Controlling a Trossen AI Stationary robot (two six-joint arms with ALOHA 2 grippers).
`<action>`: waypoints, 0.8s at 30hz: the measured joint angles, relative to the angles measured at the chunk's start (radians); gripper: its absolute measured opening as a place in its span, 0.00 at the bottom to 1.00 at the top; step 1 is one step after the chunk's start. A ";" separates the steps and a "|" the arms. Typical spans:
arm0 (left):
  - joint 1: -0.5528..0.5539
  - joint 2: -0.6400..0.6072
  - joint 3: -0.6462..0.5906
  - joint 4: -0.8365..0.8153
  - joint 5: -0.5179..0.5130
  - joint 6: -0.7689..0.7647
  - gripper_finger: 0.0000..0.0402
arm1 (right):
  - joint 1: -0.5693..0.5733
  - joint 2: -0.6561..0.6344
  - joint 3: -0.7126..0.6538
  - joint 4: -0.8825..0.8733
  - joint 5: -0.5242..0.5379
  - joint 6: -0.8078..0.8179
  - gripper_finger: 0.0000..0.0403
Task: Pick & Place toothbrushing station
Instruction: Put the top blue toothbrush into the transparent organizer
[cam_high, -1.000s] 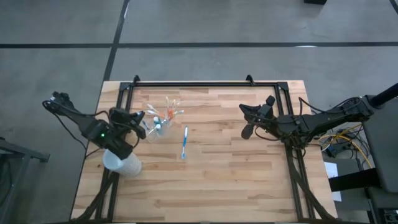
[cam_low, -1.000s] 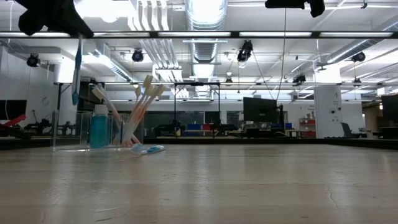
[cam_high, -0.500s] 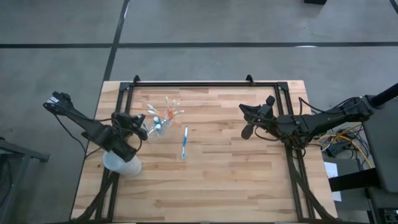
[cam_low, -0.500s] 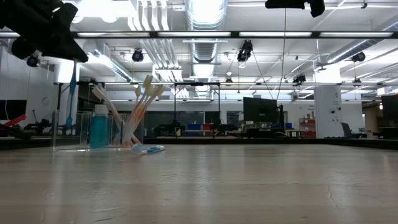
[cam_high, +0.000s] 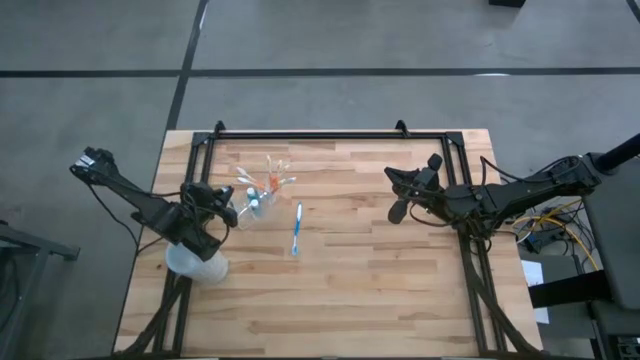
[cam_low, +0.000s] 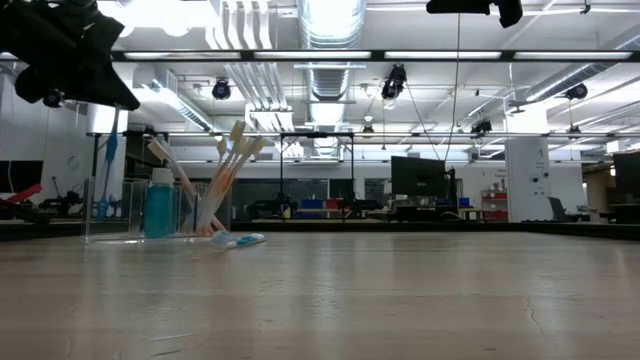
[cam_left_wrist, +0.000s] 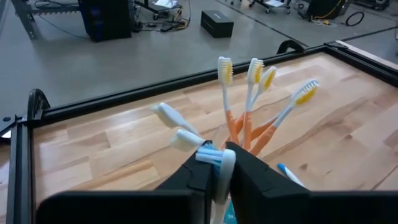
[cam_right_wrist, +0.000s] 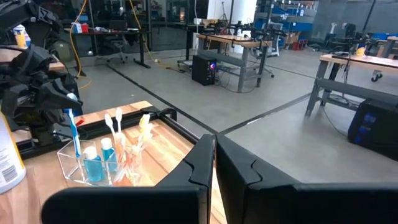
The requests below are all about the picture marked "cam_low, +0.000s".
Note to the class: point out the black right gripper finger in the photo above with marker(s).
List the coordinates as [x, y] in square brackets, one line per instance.
[460, 6]

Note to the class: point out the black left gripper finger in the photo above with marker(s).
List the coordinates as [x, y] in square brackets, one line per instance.
[65, 80]
[112, 55]

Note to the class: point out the blue and white toothbrush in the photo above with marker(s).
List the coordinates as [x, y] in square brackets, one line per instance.
[111, 147]
[247, 240]

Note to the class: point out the blue mouthwash bottle white cap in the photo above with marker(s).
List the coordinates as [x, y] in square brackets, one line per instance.
[160, 210]

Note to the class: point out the black ceiling spotlight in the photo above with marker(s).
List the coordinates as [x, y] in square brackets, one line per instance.
[395, 82]
[577, 91]
[221, 90]
[481, 126]
[52, 100]

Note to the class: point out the black monitor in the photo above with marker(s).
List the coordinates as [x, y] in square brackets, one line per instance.
[20, 175]
[417, 175]
[627, 175]

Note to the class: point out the clear acrylic organizer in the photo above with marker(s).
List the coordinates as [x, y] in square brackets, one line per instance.
[115, 210]

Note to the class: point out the overhead LED light bar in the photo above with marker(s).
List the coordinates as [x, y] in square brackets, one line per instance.
[320, 55]

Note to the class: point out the white building column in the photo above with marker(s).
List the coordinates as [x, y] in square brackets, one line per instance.
[527, 175]

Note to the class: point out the red storage shelf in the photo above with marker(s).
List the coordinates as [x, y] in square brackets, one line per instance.
[495, 200]

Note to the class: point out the grey office chair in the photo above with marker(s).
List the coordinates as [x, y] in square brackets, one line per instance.
[557, 207]

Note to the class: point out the red storage crate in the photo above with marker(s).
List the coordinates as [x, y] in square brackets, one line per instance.
[332, 204]

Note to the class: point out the blue storage crate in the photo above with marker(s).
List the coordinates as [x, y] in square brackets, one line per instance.
[312, 204]

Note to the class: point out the silver ventilation duct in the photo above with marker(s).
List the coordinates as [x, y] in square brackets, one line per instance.
[330, 30]
[575, 75]

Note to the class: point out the black station frame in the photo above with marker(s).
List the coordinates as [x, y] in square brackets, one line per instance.
[317, 135]

